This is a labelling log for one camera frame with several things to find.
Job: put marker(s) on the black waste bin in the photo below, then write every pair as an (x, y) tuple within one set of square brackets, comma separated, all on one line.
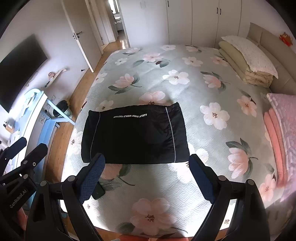
[(64, 107)]

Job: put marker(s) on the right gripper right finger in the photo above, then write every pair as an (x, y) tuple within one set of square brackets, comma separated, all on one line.
[(249, 220)]

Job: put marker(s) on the light blue desk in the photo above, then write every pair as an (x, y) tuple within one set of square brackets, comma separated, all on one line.
[(36, 118)]

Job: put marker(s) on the black wall television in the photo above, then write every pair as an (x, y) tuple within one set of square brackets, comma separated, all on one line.
[(18, 67)]

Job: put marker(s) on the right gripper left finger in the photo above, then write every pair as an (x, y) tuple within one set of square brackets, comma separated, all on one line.
[(45, 218)]

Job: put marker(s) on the folded pink blanket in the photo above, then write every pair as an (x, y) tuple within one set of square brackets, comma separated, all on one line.
[(273, 128)]

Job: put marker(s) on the red wall decoration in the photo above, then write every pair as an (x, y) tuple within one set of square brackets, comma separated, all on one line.
[(286, 39)]

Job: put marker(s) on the black jacket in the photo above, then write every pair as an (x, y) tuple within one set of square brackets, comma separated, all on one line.
[(137, 134)]

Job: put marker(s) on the white lace pillow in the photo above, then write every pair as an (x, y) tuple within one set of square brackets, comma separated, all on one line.
[(254, 57)]

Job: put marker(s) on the floral green bedspread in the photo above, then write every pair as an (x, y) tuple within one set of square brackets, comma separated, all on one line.
[(224, 126)]

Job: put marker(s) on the folded beige quilt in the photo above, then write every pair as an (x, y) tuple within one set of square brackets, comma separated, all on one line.
[(238, 63)]

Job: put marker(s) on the beige upholstered headboard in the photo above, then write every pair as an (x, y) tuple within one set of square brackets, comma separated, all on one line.
[(282, 57)]

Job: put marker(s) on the white wardrobe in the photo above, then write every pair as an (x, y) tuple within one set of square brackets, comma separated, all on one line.
[(198, 23)]

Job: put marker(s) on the white bedroom door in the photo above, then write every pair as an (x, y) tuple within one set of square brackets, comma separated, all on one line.
[(78, 17)]

